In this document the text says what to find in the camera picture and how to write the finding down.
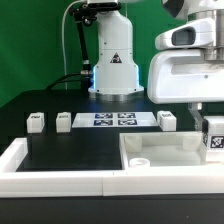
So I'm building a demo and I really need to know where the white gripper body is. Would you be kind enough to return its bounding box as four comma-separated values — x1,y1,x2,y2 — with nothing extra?
147,49,224,104

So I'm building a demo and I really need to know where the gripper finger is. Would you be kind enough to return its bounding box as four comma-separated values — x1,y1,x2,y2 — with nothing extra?
188,103,203,131

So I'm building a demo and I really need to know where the white square table top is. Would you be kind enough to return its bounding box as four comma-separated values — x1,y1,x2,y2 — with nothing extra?
119,131,224,173

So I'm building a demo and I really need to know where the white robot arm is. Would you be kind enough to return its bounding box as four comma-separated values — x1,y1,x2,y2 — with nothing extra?
87,0,224,130

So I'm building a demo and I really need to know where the white marker tag sheet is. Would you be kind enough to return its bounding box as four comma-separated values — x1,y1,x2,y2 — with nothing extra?
72,112,157,128

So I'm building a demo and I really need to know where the white u-shaped obstacle fence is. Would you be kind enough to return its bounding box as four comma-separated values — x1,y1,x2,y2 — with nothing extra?
0,138,224,198

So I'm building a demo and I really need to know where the white cable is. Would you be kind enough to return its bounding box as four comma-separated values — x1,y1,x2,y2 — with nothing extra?
61,0,84,90

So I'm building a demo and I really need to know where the black cable bundle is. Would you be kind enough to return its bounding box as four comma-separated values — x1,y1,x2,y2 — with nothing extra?
45,73,92,91

